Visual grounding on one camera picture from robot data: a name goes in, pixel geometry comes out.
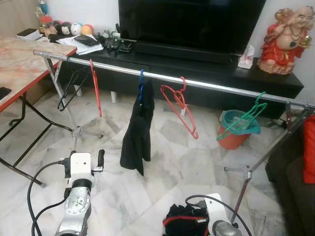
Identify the silver metal clothes rack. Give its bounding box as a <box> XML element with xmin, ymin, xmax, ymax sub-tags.
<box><xmin>33</xmin><ymin>50</ymin><xmax>315</xmax><ymax>224</ymax></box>

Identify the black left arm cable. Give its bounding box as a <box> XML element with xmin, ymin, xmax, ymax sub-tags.
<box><xmin>27</xmin><ymin>156</ymin><xmax>70</xmax><ymax>236</ymax></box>

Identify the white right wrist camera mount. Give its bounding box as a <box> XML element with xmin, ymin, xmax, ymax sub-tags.
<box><xmin>203</xmin><ymin>193</ymin><xmax>229</xmax><ymax>233</ymax></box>

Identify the red cushion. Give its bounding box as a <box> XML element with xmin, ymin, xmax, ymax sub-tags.
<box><xmin>302</xmin><ymin>114</ymin><xmax>315</xmax><ymax>185</ymax></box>

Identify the orange round toy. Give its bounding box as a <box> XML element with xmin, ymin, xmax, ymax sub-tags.
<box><xmin>81</xmin><ymin>24</ymin><xmax>94</xmax><ymax>36</ymax></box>

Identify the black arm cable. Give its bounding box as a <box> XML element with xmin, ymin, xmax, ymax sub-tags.
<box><xmin>27</xmin><ymin>156</ymin><xmax>70</xmax><ymax>236</ymax></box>
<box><xmin>185</xmin><ymin>195</ymin><xmax>252</xmax><ymax>236</ymax></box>

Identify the black flat television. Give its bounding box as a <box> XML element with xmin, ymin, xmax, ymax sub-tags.
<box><xmin>118</xmin><ymin>0</ymin><xmax>267</xmax><ymax>55</ymax></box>

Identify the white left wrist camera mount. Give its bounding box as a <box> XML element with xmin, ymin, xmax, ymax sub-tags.
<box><xmin>68</xmin><ymin>151</ymin><xmax>95</xmax><ymax>179</ymax></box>

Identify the black shirt red collar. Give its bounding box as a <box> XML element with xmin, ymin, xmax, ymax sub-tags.
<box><xmin>163</xmin><ymin>203</ymin><xmax>211</xmax><ymax>236</ymax></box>

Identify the black TV cabinet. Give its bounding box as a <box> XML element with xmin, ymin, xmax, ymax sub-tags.
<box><xmin>58</xmin><ymin>38</ymin><xmax>304</xmax><ymax>118</ymax></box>

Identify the marble top folding table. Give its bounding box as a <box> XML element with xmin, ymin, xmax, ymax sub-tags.
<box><xmin>0</xmin><ymin>35</ymin><xmax>78</xmax><ymax>187</ymax></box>

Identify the dark grey fabric sofa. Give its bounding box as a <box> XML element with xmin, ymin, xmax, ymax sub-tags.
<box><xmin>266</xmin><ymin>114</ymin><xmax>315</xmax><ymax>236</ymax></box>

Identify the blue clothes hanger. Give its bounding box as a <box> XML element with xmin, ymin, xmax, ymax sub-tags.
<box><xmin>138</xmin><ymin>69</ymin><xmax>146</xmax><ymax>106</ymax></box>

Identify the black monkey plush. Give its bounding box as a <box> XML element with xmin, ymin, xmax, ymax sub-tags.
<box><xmin>52</xmin><ymin>21</ymin><xmax>72</xmax><ymax>37</ymax></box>

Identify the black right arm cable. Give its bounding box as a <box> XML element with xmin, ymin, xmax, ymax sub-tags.
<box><xmin>185</xmin><ymin>195</ymin><xmax>252</xmax><ymax>236</ymax></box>

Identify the white round toy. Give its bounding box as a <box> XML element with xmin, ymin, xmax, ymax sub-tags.
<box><xmin>70</xmin><ymin>22</ymin><xmax>83</xmax><ymax>36</ymax></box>

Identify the green clothes hanger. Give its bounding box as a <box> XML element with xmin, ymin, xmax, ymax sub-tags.
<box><xmin>216</xmin><ymin>91</ymin><xmax>269</xmax><ymax>142</ymax></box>

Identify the black wallet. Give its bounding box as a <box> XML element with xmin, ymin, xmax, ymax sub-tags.
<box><xmin>73</xmin><ymin>34</ymin><xmax>101</xmax><ymax>48</ymax></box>

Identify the red laughing Buddha statue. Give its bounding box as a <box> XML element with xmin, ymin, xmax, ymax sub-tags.
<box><xmin>257</xmin><ymin>6</ymin><xmax>315</xmax><ymax>75</ymax></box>

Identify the white pink tissue box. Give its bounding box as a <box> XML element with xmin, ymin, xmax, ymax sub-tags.
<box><xmin>237</xmin><ymin>45</ymin><xmax>255</xmax><ymax>69</ymax></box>

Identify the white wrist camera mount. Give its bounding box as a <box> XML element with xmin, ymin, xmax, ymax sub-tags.
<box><xmin>68</xmin><ymin>151</ymin><xmax>95</xmax><ymax>179</ymax></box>
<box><xmin>203</xmin><ymin>193</ymin><xmax>229</xmax><ymax>233</ymax></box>

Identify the black soundbar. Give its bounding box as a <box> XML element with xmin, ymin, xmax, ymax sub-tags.
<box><xmin>134</xmin><ymin>41</ymin><xmax>237</xmax><ymax>65</ymax></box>

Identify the red lid glass jar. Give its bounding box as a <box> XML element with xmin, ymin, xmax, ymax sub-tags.
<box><xmin>39</xmin><ymin>15</ymin><xmax>54</xmax><ymax>36</ymax></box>

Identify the orange bin teal bag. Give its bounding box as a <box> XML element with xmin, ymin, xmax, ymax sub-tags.
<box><xmin>217</xmin><ymin>109</ymin><xmax>262</xmax><ymax>150</ymax></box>

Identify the black shirt green logo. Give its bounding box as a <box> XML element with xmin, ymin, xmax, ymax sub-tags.
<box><xmin>120</xmin><ymin>81</ymin><xmax>156</xmax><ymax>177</ymax></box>

